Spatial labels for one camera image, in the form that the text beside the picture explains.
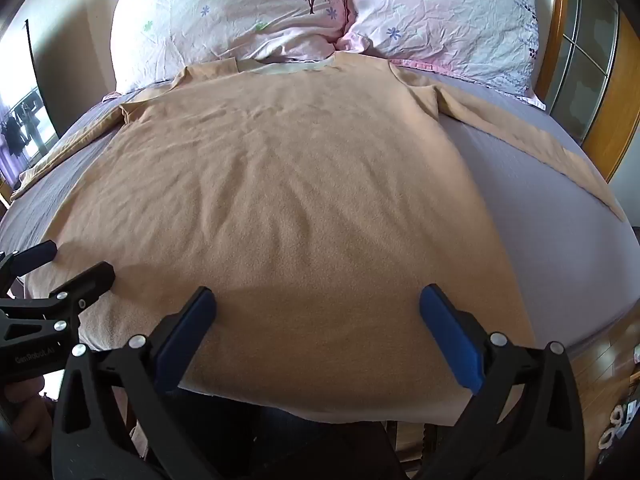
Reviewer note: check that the bed with grey sheet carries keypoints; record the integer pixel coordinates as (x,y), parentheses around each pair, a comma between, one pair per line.
(550,240)

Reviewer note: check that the tan long-sleeve shirt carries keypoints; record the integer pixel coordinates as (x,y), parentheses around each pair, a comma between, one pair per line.
(300,185)

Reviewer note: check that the floral pillow with tree print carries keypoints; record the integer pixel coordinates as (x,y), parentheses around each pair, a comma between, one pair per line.
(215,10)

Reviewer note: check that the wooden cabinet with glass panels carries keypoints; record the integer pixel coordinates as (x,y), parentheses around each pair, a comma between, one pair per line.
(622,110)

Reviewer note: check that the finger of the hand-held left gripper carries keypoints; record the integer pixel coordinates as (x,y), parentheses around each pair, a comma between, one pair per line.
(32,255)
(87,282)

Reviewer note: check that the dark hanging clothes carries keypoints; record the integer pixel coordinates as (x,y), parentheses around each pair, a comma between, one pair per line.
(15,132)

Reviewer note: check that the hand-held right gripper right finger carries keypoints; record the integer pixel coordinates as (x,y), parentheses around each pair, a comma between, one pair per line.
(450,342)

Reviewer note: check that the pink floral pillow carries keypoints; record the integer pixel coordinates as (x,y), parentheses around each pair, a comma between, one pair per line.
(440,15)

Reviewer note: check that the small white items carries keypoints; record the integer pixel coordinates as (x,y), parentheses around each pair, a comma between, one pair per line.
(615,425)

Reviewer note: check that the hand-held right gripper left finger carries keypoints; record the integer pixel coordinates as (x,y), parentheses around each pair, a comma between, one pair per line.
(184,342)

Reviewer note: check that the person's left hand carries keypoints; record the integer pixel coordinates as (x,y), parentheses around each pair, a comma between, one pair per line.
(27,410)

